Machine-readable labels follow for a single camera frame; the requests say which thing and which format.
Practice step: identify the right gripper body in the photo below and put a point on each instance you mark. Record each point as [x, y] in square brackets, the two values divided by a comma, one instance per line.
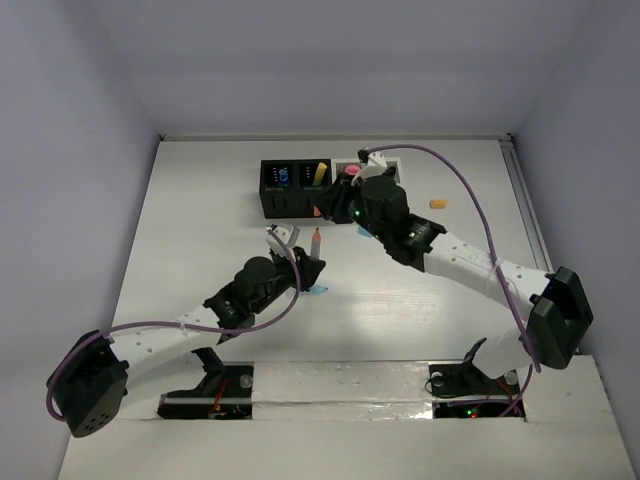
[352, 207]

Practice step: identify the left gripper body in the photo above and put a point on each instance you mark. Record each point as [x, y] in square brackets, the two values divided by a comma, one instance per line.
[300, 265]

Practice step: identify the grey pencil-shaped pen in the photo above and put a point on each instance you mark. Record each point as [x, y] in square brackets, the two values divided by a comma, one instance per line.
[315, 249]

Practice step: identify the yellow pencil-shaped pen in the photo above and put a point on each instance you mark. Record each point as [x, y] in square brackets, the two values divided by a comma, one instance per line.
[319, 174]

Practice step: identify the orange yellow eraser cap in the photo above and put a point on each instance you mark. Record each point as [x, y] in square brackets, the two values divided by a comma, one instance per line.
[438, 204]

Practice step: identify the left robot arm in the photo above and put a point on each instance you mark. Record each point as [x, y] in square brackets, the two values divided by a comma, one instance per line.
[86, 390]

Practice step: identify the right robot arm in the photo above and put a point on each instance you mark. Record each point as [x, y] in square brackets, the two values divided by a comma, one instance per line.
[552, 306]

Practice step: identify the blue pen cap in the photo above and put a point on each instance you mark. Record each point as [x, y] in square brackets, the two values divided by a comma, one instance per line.
[364, 233]

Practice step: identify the white double container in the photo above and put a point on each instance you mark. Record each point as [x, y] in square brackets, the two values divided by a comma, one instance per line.
[339, 165]

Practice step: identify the black double container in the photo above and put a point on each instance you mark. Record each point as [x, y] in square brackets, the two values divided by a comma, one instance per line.
[296, 200]

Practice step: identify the silver foil tape strip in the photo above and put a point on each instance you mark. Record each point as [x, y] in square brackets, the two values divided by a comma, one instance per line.
[341, 391]

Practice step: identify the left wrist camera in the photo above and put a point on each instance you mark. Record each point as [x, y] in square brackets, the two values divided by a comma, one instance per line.
[282, 239]

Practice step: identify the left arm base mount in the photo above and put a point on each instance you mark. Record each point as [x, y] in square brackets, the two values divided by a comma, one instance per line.
[226, 395]

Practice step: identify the aluminium rail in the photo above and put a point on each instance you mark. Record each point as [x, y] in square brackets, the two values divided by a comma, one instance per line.
[525, 205]

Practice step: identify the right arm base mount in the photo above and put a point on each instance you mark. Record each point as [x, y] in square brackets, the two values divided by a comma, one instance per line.
[462, 391]

